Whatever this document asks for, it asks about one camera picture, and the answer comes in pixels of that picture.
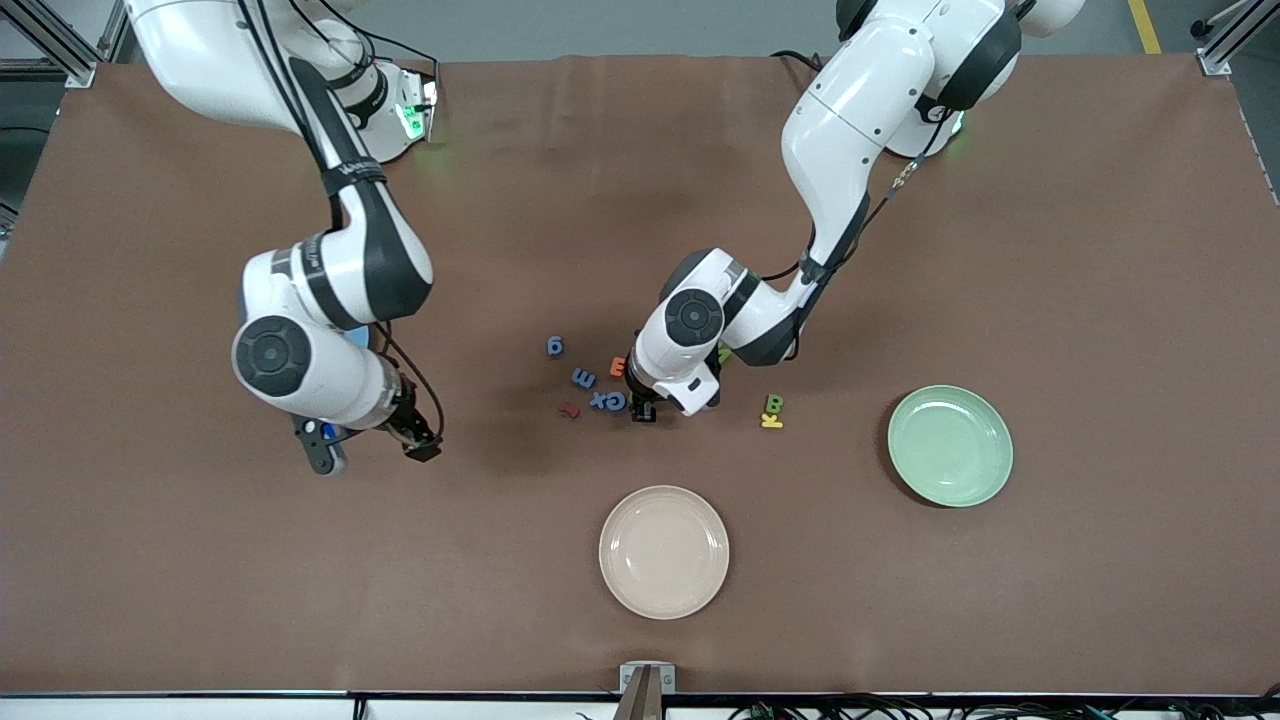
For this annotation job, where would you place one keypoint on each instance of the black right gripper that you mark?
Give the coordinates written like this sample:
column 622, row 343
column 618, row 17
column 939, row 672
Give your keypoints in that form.
column 409, row 428

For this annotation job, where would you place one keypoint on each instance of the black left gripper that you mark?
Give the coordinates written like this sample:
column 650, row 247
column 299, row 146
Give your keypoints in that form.
column 643, row 408

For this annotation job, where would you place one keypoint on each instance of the blue foam letter G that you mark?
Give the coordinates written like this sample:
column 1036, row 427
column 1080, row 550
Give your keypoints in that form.
column 617, row 401

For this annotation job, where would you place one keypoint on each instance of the blue foam letter E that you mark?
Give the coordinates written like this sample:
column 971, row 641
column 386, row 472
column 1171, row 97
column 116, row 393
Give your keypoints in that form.
column 583, row 379

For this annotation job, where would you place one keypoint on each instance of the blue foam number 9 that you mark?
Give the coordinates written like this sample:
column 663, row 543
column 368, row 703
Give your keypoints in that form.
column 555, row 346

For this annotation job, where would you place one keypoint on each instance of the green foam letter B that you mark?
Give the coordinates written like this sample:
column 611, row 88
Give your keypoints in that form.
column 774, row 404

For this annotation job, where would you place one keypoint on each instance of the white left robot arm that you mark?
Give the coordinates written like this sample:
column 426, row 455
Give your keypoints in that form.
column 850, row 130

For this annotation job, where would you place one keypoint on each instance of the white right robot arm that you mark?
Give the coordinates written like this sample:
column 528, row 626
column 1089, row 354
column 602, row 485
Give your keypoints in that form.
column 300, row 370

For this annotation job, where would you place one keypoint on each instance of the grey arm base connector box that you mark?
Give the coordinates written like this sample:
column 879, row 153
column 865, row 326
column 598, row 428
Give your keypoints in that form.
column 420, row 105

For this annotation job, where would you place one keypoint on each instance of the orange foam letter E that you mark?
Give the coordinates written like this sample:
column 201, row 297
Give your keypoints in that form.
column 618, row 368

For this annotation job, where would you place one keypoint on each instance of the red foam letter I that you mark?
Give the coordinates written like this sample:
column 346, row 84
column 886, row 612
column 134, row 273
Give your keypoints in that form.
column 569, row 410

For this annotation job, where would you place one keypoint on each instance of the blue plate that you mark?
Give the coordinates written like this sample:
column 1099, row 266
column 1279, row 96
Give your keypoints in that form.
column 358, row 336

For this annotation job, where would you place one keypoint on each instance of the beige plate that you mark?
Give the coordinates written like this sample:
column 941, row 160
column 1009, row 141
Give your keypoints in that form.
column 664, row 552

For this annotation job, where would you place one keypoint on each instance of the brown table mat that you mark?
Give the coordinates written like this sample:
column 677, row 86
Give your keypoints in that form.
column 200, row 550

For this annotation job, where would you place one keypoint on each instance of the pale green plate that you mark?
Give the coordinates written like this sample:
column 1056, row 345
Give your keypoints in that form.
column 950, row 445

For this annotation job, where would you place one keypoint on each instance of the grey metal mount bracket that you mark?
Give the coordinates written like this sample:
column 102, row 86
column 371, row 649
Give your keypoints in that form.
column 630, row 680

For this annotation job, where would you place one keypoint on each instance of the white table edge rail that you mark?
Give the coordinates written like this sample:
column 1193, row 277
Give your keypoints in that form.
column 200, row 710

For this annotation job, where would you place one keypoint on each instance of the aluminium extrusion frame post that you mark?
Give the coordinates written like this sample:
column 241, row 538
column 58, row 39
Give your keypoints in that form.
column 1215, row 62
column 75, row 68

